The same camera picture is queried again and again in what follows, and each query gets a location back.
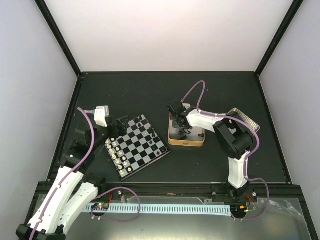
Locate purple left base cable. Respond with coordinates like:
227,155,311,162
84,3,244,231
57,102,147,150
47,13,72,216
90,187,141,222

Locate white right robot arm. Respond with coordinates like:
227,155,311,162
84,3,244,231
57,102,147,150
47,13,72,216
168,103,260,202

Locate black and grey chessboard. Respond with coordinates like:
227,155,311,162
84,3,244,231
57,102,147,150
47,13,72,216
116,114,171,181

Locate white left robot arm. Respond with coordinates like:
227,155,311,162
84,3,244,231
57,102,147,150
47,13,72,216
16,115,129,240

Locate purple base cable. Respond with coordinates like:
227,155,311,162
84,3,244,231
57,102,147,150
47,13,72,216
231,177,271,222
90,187,141,222

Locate light blue cable duct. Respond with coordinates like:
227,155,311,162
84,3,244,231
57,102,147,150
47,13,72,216
83,203,232,217

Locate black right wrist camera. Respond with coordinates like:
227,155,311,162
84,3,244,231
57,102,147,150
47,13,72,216
167,100,186,117

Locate silver tin lid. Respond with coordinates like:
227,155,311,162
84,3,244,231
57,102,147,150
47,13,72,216
228,108,261,137

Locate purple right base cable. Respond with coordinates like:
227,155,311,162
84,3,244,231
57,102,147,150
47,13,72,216
231,177,271,222

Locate white chess piece row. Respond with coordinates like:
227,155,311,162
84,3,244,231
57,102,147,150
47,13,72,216
105,138,133,179

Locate black pieces in tin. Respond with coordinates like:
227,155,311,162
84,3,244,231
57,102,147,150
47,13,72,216
178,128,205,142

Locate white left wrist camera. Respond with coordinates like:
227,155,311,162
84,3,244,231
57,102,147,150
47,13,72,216
94,105,110,128

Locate gold metal tin base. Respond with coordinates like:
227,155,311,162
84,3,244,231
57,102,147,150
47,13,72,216
167,114,205,147

